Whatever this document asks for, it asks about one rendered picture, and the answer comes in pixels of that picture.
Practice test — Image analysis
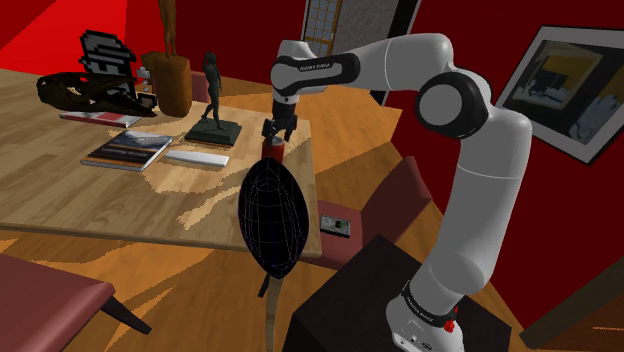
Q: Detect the red cylinder bottle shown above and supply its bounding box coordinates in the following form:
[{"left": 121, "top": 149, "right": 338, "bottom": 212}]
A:
[{"left": 261, "top": 136, "right": 287, "bottom": 166}]

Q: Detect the framed wall picture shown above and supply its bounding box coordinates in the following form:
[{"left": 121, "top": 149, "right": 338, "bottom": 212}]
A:
[{"left": 494, "top": 25, "right": 624, "bottom": 167}]

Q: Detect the white flat bar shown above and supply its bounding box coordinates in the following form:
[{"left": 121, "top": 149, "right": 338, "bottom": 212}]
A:
[{"left": 162, "top": 148, "right": 231, "bottom": 170}]

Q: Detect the dark standing figure statue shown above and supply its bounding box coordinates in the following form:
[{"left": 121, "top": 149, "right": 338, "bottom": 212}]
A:
[{"left": 184, "top": 51, "right": 243, "bottom": 148}]

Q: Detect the black white pixel figure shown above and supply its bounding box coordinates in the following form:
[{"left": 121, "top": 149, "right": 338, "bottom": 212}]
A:
[{"left": 78, "top": 30, "right": 159, "bottom": 109}]

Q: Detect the dark animal skull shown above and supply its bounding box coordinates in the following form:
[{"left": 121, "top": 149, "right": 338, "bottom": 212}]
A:
[{"left": 36, "top": 71, "right": 159, "bottom": 119}]

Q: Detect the black oval mesh shape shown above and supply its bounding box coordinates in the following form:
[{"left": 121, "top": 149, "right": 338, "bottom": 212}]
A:
[{"left": 237, "top": 156, "right": 311, "bottom": 299}]

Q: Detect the maroon chair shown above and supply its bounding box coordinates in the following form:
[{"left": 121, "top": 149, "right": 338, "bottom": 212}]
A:
[{"left": 189, "top": 70, "right": 213, "bottom": 105}]

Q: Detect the dark robot stand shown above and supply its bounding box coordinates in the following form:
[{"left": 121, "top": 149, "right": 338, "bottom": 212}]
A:
[{"left": 282, "top": 233, "right": 513, "bottom": 352}]

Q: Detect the maroon bench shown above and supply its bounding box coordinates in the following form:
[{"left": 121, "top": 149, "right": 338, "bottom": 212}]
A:
[
  {"left": 0, "top": 252, "right": 153, "bottom": 352},
  {"left": 301, "top": 155, "right": 435, "bottom": 272}
]

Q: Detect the dark cover book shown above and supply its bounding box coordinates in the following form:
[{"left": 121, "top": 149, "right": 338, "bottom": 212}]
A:
[{"left": 80, "top": 129, "right": 174, "bottom": 173}]

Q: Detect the wooden table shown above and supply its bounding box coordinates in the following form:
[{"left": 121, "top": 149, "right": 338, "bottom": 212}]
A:
[{"left": 0, "top": 68, "right": 323, "bottom": 352}]

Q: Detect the red white book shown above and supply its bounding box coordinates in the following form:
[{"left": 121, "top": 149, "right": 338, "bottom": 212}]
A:
[{"left": 59, "top": 110, "right": 143, "bottom": 129}]

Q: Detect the grey door with lattice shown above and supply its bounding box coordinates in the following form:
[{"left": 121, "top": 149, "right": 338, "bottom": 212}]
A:
[{"left": 299, "top": 0, "right": 423, "bottom": 106}]

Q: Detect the brown wooden sculpture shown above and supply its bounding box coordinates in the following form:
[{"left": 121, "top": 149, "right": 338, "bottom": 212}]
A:
[{"left": 140, "top": 0, "right": 194, "bottom": 119}]

